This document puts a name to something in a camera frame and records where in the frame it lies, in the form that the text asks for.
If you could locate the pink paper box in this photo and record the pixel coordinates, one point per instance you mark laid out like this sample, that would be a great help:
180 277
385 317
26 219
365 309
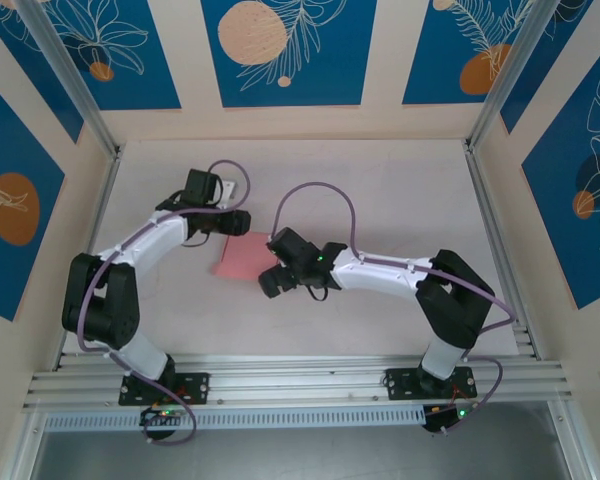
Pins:
240 260

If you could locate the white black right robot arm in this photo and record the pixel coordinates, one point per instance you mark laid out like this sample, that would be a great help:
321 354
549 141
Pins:
455 305

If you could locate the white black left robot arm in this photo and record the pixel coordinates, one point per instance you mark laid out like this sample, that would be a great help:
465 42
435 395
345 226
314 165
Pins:
100 305

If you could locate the blue poster lily flower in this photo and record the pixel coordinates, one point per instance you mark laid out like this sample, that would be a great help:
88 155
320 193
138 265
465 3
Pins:
150 75

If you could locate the blue illustrated poster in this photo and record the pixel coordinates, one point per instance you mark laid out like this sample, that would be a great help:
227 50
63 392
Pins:
330 75

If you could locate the grey metal sheet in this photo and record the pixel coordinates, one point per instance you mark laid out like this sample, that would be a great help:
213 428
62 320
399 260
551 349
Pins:
300 455

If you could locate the blue poster orange circle flower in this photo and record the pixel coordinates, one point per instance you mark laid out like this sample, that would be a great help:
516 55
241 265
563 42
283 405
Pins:
30 150

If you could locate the blue poster fern orange circle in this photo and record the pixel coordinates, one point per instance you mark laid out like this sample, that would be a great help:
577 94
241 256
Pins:
430 60

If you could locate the blue poster dark circle flower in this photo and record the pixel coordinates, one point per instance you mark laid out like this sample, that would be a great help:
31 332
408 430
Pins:
555 225

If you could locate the blue poster white leaves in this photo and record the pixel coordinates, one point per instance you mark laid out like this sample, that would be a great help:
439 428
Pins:
552 35
30 45

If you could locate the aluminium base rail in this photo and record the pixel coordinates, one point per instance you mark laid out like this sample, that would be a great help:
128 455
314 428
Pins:
290 380

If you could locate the aluminium side rail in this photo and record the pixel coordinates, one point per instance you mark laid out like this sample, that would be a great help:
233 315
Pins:
103 190
487 200

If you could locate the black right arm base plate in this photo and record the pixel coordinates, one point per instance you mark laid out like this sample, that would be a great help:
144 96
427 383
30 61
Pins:
397 382

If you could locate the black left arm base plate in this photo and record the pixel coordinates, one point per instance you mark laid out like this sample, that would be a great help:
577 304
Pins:
197 387

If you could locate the aluminium corner post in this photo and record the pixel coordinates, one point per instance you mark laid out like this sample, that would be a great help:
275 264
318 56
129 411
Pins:
62 60
515 60

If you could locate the aluminium frame upright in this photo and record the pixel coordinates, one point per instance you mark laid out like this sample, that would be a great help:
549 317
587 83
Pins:
572 450
27 450

